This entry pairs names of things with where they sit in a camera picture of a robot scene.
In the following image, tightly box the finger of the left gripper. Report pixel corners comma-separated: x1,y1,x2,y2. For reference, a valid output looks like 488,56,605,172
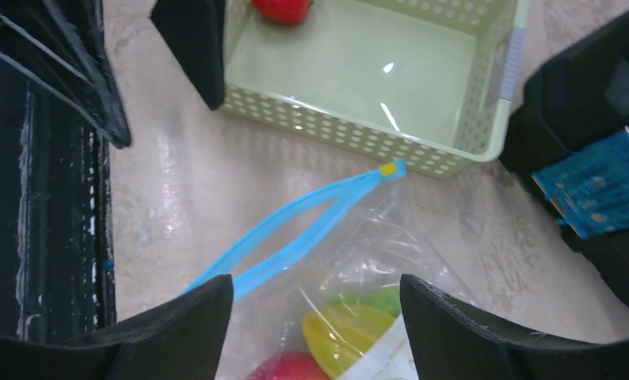
0,0,132,149
151,0,226,111

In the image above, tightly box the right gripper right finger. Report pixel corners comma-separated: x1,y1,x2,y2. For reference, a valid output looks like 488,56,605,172
400,274,629,379

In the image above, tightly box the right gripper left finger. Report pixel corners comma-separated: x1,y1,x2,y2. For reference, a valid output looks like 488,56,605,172
0,274,234,379

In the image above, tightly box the red fake apple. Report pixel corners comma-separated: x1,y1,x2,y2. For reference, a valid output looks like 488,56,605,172
250,0,314,25

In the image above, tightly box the clear zip bag blue seal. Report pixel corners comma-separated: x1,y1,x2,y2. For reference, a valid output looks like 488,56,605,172
195,159,475,379

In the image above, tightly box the green fake fruit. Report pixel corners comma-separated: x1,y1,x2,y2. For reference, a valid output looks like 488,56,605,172
327,284,402,317

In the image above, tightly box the yellow fake fruit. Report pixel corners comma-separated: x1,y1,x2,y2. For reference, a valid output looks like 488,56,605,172
301,304,396,379

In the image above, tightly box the red fake strawberry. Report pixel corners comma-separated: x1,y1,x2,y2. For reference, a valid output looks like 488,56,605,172
246,351,330,380

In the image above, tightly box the light green perforated plastic basket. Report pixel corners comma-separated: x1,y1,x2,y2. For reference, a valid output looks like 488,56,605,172
223,0,529,179

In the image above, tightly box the black toolbox with clear lids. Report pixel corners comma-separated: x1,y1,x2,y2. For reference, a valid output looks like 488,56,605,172
501,9,629,308

